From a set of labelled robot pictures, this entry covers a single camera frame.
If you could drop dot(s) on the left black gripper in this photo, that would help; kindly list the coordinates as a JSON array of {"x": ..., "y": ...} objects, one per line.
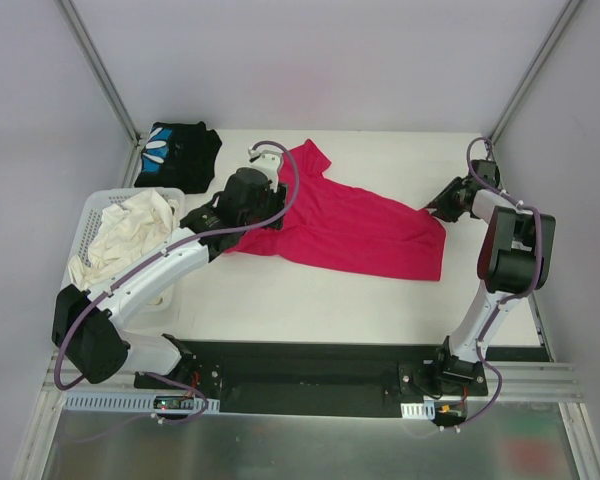
[{"x": 278, "y": 206}]

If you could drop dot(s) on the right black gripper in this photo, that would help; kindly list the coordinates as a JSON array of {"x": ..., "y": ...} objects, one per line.
[{"x": 447, "y": 195}]

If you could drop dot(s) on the pink t shirt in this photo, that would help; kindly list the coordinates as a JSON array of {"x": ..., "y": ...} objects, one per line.
[{"x": 349, "y": 229}]

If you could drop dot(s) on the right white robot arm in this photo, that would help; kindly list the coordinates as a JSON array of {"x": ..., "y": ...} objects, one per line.
[{"x": 513, "y": 262}]

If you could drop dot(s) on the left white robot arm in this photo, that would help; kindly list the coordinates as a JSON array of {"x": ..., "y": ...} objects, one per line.
[{"x": 90, "y": 326}]

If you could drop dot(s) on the black folded t shirt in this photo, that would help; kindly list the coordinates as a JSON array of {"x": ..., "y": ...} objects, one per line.
[{"x": 179, "y": 155}]

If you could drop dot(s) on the cream t shirt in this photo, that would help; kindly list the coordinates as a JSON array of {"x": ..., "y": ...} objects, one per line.
[{"x": 125, "y": 230}]

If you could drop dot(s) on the white plastic laundry basket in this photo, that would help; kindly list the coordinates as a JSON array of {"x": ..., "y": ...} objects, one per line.
[{"x": 80, "y": 240}]

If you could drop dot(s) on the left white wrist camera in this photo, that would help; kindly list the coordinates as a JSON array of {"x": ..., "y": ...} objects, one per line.
[{"x": 267, "y": 162}]

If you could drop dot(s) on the left aluminium frame post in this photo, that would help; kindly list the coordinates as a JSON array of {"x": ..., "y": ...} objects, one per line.
[{"x": 97, "y": 66}]

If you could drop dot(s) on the aluminium frame post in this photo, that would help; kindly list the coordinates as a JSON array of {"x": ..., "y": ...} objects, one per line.
[
  {"x": 97, "y": 66},
  {"x": 557, "y": 31}
]

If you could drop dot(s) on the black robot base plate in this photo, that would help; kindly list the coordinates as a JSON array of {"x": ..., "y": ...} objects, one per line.
[{"x": 341, "y": 380}]

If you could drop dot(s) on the right white cable duct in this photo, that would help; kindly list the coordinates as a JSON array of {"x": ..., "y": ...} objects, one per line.
[{"x": 418, "y": 411}]

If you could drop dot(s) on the white cable duct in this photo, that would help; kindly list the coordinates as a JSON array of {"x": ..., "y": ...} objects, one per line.
[
  {"x": 418, "y": 411},
  {"x": 139, "y": 403}
]

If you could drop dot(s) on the right aluminium frame post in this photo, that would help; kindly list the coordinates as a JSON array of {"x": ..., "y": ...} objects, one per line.
[{"x": 557, "y": 31}]

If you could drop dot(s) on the left white cable duct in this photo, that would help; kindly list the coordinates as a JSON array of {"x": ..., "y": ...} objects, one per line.
[{"x": 139, "y": 403}]

